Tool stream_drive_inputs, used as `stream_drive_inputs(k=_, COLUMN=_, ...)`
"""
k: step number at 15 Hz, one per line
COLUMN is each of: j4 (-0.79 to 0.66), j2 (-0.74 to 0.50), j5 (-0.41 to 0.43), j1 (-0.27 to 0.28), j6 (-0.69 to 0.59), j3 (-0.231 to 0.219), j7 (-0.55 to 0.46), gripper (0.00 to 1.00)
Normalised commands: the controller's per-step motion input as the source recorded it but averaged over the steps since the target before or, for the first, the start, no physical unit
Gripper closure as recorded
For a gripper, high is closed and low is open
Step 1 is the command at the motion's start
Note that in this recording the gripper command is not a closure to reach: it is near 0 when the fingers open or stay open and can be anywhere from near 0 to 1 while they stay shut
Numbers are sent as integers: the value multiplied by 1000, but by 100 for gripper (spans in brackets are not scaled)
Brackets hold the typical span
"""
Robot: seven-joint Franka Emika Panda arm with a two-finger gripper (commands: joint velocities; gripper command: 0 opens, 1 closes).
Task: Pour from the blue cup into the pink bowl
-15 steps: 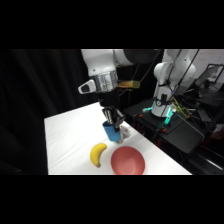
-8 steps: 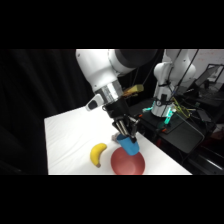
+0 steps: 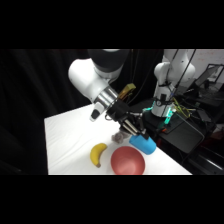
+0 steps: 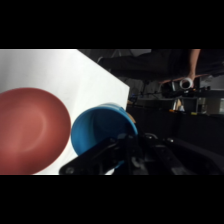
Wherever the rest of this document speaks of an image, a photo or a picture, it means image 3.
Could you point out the blue plastic cup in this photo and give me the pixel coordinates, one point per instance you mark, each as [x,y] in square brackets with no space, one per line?
[144,144]

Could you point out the green status light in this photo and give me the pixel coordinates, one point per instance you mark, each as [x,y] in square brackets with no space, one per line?
[168,116]

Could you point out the yellow banana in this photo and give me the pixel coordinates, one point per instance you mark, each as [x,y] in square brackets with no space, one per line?
[97,152]

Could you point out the black robot stand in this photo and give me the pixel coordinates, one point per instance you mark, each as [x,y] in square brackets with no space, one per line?
[185,133]

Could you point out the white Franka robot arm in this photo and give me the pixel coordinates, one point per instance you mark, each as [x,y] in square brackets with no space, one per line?
[86,78]

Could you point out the pink bowl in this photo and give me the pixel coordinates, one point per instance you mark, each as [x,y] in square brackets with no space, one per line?
[128,161]

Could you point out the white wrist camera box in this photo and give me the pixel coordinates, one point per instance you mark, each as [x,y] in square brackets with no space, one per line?
[95,114]

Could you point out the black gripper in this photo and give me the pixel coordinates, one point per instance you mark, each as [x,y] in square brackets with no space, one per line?
[118,110]

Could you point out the black curtain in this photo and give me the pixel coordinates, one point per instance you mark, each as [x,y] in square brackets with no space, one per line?
[33,100]

